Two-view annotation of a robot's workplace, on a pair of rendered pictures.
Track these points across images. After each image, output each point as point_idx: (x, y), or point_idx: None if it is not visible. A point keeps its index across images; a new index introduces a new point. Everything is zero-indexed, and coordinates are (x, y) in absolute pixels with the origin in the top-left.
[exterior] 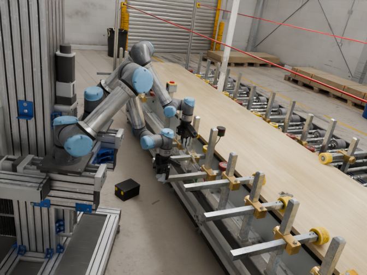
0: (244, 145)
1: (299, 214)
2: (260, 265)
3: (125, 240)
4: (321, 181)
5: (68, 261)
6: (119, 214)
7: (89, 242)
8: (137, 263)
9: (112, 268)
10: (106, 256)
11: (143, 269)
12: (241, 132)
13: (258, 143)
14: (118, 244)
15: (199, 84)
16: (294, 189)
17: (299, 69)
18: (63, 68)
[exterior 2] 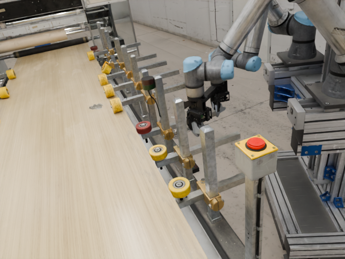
0: (88, 172)
1: (99, 96)
2: (139, 106)
3: (270, 257)
4: (34, 130)
5: (299, 175)
6: (286, 237)
7: (294, 195)
8: (241, 226)
9: (265, 217)
10: (267, 182)
11: (232, 222)
12: (59, 225)
13: (54, 187)
14: (275, 248)
15: None
16: (79, 115)
17: None
18: None
